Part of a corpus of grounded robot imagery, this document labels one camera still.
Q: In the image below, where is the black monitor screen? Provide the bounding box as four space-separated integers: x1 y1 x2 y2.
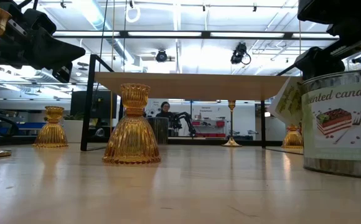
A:
70 90 118 120

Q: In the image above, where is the white hanging ring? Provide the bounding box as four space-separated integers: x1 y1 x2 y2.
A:
125 5 141 24

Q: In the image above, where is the black aluminium rig frame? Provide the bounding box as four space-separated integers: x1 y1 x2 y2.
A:
52 30 340 40

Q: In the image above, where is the small plant in white pot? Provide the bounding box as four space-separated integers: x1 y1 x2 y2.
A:
62 112 85 144

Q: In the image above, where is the wooden shelf riser black frame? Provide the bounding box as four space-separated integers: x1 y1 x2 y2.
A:
80 54 296 152

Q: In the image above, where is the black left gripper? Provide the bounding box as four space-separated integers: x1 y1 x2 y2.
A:
15 9 87 83

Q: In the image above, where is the black overhead camera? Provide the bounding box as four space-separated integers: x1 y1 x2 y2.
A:
230 42 252 66
154 49 169 63

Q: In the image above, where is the person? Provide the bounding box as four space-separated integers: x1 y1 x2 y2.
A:
154 101 177 126

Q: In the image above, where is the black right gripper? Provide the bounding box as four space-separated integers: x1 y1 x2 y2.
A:
294 18 361 99

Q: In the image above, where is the amber ribbed glass candle holder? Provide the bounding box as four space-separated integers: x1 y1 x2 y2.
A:
281 124 304 149
32 106 69 148
101 83 162 165

